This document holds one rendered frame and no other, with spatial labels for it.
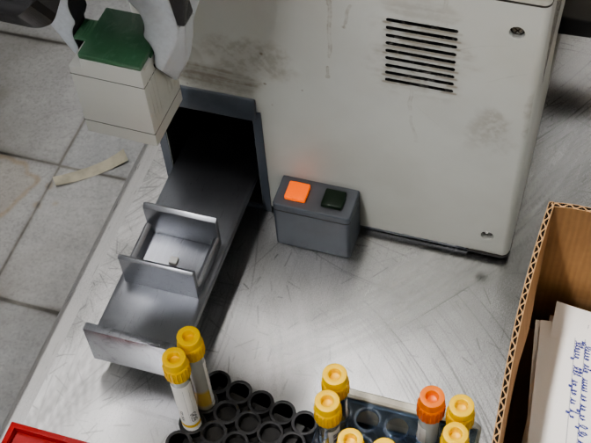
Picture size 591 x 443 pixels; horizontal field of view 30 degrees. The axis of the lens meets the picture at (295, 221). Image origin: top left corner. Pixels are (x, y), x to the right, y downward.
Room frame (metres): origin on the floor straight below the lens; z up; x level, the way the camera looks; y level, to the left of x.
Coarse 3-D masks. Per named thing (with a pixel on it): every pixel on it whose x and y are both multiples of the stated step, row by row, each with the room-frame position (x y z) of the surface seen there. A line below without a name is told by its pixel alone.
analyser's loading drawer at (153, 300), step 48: (192, 144) 0.57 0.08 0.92; (240, 144) 0.57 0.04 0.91; (192, 192) 0.52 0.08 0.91; (240, 192) 0.52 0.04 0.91; (144, 240) 0.48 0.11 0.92; (192, 240) 0.48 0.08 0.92; (144, 288) 0.44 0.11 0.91; (192, 288) 0.43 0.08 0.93; (96, 336) 0.39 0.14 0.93; (144, 336) 0.40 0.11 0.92
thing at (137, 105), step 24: (72, 72) 0.45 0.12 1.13; (96, 72) 0.44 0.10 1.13; (120, 72) 0.44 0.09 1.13; (144, 72) 0.44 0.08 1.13; (96, 96) 0.45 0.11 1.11; (120, 96) 0.44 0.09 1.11; (144, 96) 0.43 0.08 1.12; (168, 96) 0.45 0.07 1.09; (96, 120) 0.45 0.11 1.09; (120, 120) 0.44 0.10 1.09; (144, 120) 0.43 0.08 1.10; (168, 120) 0.45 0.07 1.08
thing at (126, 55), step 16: (112, 16) 0.48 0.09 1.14; (128, 16) 0.47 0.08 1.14; (80, 32) 0.46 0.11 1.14; (96, 32) 0.46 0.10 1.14; (112, 32) 0.46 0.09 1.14; (128, 32) 0.46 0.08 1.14; (96, 48) 0.45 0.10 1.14; (112, 48) 0.45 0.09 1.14; (128, 48) 0.45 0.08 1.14; (144, 48) 0.45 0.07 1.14; (112, 64) 0.44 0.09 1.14; (128, 64) 0.44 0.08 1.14
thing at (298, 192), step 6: (288, 186) 0.51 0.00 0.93; (294, 186) 0.51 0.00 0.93; (300, 186) 0.51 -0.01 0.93; (306, 186) 0.51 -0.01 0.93; (288, 192) 0.50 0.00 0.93; (294, 192) 0.50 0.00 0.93; (300, 192) 0.50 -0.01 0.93; (306, 192) 0.50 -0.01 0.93; (288, 198) 0.50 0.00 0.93; (294, 198) 0.50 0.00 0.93; (300, 198) 0.50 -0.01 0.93
